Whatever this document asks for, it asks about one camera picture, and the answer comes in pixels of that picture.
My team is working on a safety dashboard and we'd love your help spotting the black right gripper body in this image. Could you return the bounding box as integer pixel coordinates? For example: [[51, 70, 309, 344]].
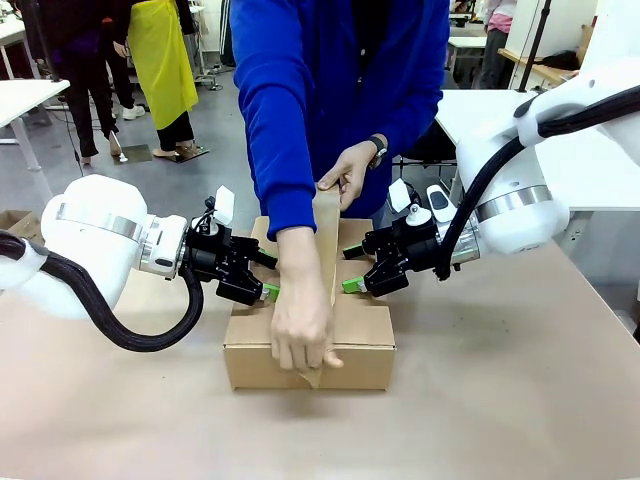
[[363, 222, 442, 298]]

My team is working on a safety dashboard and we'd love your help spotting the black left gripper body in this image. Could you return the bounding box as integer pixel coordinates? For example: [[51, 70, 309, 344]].
[[185, 222, 265, 306]]

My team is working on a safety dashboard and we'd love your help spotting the brown paper tape strip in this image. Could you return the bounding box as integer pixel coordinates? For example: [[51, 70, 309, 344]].
[[297, 189, 344, 390]]

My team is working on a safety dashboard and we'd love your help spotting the brown cardboard box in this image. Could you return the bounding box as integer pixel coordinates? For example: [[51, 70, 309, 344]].
[[223, 215, 397, 392]]

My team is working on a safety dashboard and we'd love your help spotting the person's right forearm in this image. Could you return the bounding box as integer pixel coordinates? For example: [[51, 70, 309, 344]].
[[276, 225, 329, 284]]

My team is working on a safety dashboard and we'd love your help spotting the small printed cardboard box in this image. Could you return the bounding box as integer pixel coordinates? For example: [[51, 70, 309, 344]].
[[0, 209, 45, 246]]

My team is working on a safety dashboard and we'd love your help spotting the person's right hand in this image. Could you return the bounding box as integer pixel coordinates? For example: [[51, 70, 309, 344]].
[[269, 277, 345, 372]]

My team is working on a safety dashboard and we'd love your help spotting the person's left hand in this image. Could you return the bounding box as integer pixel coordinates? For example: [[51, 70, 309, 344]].
[[317, 139, 377, 211]]

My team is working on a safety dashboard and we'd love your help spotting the black wristwatch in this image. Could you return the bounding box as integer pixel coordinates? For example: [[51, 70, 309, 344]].
[[368, 133, 389, 170]]

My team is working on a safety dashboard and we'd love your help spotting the black office chair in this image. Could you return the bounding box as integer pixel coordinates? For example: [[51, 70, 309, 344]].
[[399, 119, 459, 169]]

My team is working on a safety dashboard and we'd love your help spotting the dark floor mat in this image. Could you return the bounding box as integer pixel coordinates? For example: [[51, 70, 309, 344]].
[[153, 143, 211, 164], [119, 144, 154, 164]]

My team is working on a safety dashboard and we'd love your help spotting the person in blue sweater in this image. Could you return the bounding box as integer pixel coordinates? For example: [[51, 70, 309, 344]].
[[229, 0, 451, 242]]

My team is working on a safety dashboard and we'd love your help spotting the person in yellow apron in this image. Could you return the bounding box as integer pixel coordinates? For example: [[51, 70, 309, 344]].
[[112, 0, 199, 157]]

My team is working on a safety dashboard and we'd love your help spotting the person in pink top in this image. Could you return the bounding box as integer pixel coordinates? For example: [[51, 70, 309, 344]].
[[479, 0, 516, 91]]

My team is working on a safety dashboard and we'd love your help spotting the wooden table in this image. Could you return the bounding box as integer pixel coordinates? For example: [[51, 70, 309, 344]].
[[499, 47, 584, 86]]

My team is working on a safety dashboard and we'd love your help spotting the person in dark striped jacket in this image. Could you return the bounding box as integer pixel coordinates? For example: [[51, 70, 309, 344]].
[[218, 0, 237, 69]]

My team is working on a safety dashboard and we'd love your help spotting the person in black clothes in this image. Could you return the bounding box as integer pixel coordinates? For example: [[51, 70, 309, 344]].
[[22, 0, 121, 165]]

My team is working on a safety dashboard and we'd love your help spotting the black bag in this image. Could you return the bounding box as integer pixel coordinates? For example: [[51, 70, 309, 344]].
[[541, 49, 581, 71]]

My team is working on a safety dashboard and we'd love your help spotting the small white desk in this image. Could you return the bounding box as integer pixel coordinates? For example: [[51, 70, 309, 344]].
[[0, 78, 71, 201]]

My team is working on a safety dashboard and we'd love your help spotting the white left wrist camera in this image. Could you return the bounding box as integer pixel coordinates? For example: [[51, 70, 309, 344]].
[[214, 185, 236, 226]]

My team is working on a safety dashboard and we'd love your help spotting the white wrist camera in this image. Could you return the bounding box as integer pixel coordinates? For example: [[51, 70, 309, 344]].
[[388, 178, 412, 212], [214, 185, 236, 226]]

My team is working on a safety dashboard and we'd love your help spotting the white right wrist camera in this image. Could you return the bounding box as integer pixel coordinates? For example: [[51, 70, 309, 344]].
[[388, 178, 412, 212]]

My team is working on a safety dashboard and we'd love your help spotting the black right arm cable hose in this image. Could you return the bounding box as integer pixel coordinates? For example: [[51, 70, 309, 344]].
[[433, 84, 640, 282]]

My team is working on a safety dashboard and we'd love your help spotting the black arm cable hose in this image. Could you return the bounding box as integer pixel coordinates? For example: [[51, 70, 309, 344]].
[[0, 230, 205, 353], [433, 84, 640, 282]]

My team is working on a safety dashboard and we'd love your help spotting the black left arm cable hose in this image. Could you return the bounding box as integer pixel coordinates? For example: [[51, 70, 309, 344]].
[[0, 230, 205, 353]]

